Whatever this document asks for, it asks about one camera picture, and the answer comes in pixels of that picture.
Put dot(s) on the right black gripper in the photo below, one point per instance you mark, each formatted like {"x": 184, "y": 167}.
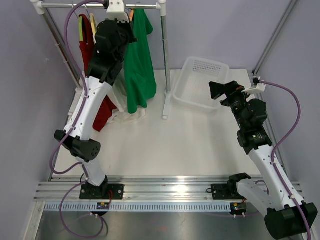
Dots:
{"x": 218, "y": 90}

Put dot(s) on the green t shirt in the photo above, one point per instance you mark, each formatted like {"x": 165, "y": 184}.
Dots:
{"x": 139, "y": 73}

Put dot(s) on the orange hanger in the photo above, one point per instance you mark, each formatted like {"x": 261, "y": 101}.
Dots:
{"x": 130, "y": 12}

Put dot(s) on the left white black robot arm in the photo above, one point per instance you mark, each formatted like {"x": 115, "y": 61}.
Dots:
{"x": 76, "y": 138}

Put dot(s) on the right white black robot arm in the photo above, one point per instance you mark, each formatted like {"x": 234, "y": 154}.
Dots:
{"x": 285, "y": 212}

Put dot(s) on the white t shirt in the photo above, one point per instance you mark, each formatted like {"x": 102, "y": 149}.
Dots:
{"x": 122, "y": 105}

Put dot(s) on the red t shirt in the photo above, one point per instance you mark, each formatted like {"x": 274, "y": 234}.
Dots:
{"x": 87, "y": 47}

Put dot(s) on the yellow hanger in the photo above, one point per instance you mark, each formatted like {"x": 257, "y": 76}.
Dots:
{"x": 92, "y": 21}

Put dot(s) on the green hanger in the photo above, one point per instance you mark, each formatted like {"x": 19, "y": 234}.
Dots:
{"x": 80, "y": 27}

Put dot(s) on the white plastic basket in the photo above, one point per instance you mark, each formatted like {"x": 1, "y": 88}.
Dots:
{"x": 192, "y": 88}

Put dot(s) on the metal clothes rack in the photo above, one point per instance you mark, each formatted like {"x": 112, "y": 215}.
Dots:
{"x": 42, "y": 9}

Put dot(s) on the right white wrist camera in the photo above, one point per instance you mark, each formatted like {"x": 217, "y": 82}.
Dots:
{"x": 257, "y": 88}

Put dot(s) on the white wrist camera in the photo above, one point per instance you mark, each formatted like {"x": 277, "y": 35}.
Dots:
{"x": 116, "y": 11}
{"x": 257, "y": 88}

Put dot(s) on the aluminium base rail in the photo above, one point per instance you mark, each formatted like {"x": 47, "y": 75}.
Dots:
{"x": 138, "y": 194}

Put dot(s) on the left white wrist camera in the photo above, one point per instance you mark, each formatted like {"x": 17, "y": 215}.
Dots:
{"x": 116, "y": 11}

